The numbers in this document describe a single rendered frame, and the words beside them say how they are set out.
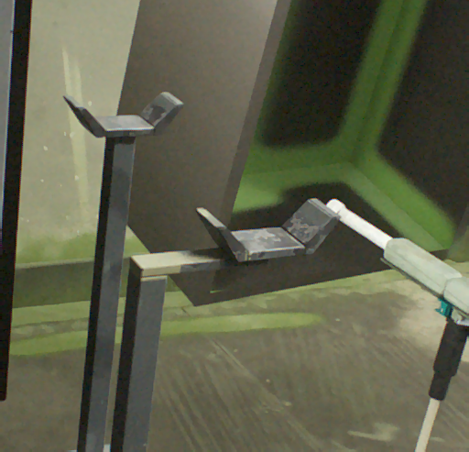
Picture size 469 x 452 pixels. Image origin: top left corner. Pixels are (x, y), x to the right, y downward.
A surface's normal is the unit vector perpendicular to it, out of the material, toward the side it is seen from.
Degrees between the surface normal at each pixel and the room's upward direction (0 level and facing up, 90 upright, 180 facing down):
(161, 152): 91
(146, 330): 90
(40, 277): 91
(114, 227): 90
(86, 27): 57
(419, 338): 0
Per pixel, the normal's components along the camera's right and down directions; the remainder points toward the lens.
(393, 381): 0.12, -0.92
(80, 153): 0.46, -0.18
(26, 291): 0.47, 0.39
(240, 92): -0.83, 0.12
